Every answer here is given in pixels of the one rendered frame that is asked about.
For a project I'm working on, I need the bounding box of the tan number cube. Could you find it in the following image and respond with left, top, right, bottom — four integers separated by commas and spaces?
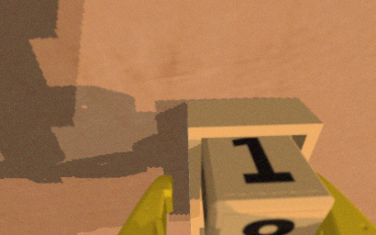
201, 135, 335, 235

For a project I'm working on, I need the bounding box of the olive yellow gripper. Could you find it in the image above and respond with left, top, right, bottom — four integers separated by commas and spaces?
117, 173, 376, 235

